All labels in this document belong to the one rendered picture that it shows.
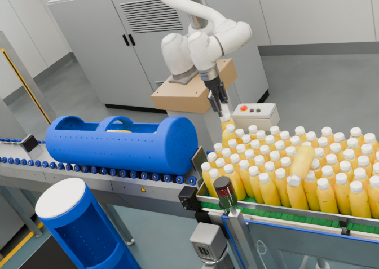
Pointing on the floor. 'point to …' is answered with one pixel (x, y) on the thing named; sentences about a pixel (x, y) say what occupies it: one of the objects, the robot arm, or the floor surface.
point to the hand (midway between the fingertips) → (224, 113)
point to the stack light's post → (245, 240)
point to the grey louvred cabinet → (145, 41)
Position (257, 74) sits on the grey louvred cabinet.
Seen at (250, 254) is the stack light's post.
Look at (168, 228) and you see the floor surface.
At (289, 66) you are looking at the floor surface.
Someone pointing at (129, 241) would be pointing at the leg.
